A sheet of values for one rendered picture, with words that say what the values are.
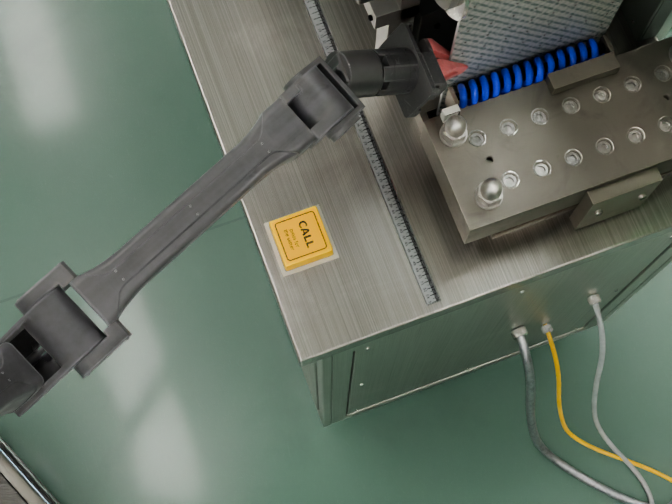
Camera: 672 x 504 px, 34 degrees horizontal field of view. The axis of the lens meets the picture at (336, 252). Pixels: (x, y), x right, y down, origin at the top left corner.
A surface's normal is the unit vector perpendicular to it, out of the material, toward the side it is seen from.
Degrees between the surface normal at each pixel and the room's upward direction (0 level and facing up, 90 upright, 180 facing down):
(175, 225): 15
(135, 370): 0
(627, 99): 0
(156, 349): 0
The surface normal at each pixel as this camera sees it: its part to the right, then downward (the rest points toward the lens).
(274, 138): 0.19, -0.11
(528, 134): 0.00, -0.28
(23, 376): 0.71, -0.62
